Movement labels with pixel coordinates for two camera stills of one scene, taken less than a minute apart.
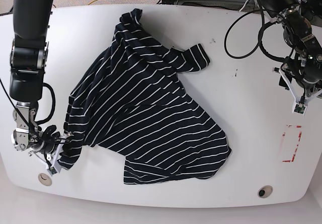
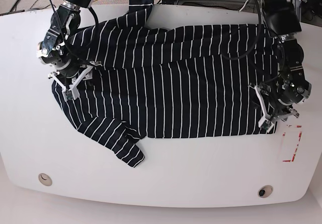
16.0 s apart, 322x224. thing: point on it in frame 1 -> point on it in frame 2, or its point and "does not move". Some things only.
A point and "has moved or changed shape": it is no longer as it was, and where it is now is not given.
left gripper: [48, 146] -> [68, 79]
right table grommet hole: [265, 191] does not move
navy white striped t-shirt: [130, 98] has moved or changed shape
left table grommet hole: [45, 179] does not move
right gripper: [304, 84] -> [272, 107]
